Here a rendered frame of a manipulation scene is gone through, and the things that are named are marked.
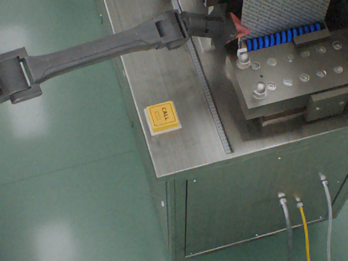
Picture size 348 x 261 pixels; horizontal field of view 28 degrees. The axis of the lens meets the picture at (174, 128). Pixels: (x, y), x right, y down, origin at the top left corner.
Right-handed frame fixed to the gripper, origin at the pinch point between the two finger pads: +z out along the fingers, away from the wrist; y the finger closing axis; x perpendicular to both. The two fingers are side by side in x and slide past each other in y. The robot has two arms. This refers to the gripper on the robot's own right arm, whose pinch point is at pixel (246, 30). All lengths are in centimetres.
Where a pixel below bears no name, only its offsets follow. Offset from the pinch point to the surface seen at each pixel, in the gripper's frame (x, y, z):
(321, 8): 12.1, 0.2, 16.1
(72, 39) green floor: -113, -86, 18
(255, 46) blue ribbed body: -1.6, 3.5, 2.9
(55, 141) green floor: -121, -39, 3
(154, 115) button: -26.1, 9.6, -16.4
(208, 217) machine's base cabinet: -59, 25, 16
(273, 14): 7.5, 0.2, 3.3
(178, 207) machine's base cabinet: -49, 26, -1
